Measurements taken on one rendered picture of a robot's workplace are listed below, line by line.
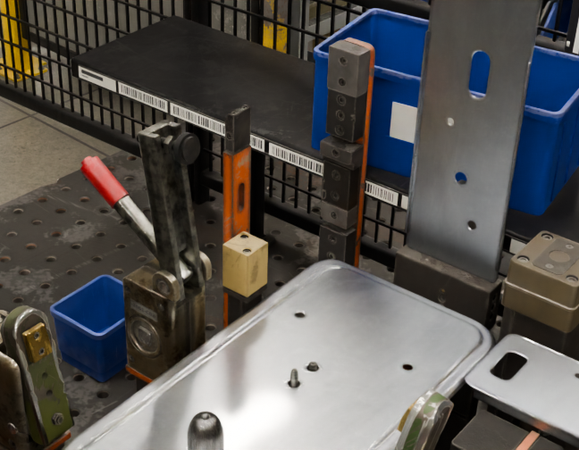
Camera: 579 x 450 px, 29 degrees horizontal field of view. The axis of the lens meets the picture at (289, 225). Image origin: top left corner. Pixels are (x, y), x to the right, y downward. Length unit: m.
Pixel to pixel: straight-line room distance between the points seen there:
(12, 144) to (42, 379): 2.61
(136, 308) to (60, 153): 2.42
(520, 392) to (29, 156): 2.60
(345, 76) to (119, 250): 0.66
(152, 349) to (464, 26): 0.45
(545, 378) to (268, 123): 0.53
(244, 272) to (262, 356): 0.09
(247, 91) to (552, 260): 0.54
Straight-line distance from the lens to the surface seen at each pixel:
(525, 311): 1.18
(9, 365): 1.00
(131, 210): 1.11
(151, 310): 1.11
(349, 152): 1.28
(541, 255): 1.17
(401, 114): 1.30
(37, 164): 3.47
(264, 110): 1.47
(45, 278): 1.74
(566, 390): 1.10
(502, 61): 1.11
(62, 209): 1.91
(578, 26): 1.39
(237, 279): 1.15
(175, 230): 1.07
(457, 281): 1.23
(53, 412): 1.03
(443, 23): 1.13
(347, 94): 1.26
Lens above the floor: 1.70
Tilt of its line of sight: 33 degrees down
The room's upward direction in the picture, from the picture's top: 2 degrees clockwise
